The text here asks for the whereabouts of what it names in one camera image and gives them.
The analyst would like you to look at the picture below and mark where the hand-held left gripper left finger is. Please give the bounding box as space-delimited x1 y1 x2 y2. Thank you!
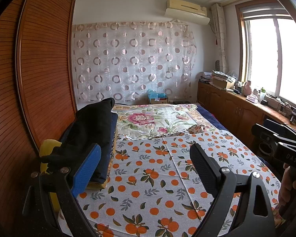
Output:
22 143 102 237

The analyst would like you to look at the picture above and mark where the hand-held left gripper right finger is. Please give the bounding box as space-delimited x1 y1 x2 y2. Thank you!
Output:
189 142 277 237

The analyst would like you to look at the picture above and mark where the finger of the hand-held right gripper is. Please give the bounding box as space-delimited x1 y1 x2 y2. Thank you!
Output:
251 123 289 144
263 118 296 135

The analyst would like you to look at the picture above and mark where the black printed t-shirt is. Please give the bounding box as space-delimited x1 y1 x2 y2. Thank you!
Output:
41 97 115 174

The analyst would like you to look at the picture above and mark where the person's right hand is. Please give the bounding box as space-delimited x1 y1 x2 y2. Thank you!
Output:
278 175 296 207

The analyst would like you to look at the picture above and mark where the orange-print bedsheet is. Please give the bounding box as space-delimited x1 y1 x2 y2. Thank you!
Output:
58 130 283 237

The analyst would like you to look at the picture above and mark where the long wooden cabinet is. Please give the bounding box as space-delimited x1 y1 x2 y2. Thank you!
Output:
197 81 296 149

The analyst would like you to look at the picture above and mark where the yellow cushion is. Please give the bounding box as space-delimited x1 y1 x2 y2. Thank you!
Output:
39 139 109 213

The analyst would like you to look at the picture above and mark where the navy blanket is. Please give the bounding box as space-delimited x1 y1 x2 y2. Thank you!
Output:
196 105 272 169

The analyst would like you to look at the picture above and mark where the pile of patterned papers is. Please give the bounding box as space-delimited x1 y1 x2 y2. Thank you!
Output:
211 69 235 81

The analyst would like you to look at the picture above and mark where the wooden-framed window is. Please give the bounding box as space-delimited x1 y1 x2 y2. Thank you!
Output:
237 0 296 107

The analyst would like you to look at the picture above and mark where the floral quilt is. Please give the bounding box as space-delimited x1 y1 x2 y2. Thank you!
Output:
112 103 216 142

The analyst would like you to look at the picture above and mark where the stack of books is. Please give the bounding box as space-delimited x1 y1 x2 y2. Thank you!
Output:
199 71 213 83

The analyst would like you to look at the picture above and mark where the blue plastic bag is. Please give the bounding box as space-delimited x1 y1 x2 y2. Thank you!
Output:
147 89 167 99

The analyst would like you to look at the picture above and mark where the tied patterned window curtain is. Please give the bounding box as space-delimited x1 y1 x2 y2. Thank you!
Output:
211 3 229 74

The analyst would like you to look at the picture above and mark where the wooden slatted wardrobe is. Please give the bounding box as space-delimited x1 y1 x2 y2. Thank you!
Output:
0 0 78 218

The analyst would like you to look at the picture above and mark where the circle-patterned sheer curtain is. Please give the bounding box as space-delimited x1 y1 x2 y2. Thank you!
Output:
72 21 198 102

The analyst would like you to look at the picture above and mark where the wall air conditioner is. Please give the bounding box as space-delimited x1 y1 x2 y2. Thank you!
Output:
165 0 211 25

